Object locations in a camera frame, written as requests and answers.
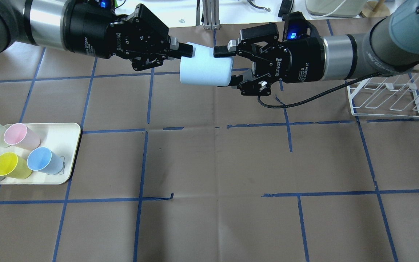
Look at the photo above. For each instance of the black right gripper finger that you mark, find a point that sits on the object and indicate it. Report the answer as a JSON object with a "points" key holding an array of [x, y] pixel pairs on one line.
{"points": [[224, 51], [237, 81]]}

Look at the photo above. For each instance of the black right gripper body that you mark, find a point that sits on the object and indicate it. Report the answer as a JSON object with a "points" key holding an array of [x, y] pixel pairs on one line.
{"points": [[298, 60]]}

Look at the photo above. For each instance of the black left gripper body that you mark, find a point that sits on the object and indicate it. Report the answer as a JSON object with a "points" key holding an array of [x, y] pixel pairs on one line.
{"points": [[92, 32]]}

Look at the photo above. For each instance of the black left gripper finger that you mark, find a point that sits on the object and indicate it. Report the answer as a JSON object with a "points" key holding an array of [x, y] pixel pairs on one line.
{"points": [[184, 50]]}

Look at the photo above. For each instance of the light blue ikea cup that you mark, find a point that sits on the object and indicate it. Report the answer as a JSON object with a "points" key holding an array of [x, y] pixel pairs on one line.
{"points": [[205, 69]]}

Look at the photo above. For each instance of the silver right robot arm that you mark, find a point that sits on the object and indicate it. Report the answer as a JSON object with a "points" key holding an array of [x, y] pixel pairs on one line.
{"points": [[389, 48]]}

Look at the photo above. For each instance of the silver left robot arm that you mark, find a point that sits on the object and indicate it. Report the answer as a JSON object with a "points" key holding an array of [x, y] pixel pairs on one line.
{"points": [[36, 22]]}

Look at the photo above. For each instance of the pink plastic cup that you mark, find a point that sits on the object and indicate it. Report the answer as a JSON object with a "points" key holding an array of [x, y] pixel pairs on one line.
{"points": [[21, 136]]}

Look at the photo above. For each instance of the blue plastic cup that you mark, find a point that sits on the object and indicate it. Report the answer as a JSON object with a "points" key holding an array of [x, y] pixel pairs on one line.
{"points": [[44, 160]]}

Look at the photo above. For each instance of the yellow plastic cup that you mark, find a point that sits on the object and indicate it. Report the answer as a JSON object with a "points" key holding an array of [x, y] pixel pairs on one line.
{"points": [[14, 166]]}

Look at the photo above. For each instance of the black power adapter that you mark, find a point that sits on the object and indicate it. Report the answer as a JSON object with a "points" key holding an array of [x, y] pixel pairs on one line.
{"points": [[285, 8]]}

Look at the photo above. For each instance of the wooden mug tree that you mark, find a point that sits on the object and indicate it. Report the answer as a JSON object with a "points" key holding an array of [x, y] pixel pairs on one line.
{"points": [[375, 9]]}

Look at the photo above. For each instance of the aluminium frame post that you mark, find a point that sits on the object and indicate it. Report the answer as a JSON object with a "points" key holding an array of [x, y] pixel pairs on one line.
{"points": [[210, 14]]}

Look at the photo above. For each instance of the white wire cup rack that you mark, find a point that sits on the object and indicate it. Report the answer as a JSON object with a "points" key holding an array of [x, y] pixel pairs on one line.
{"points": [[391, 97]]}

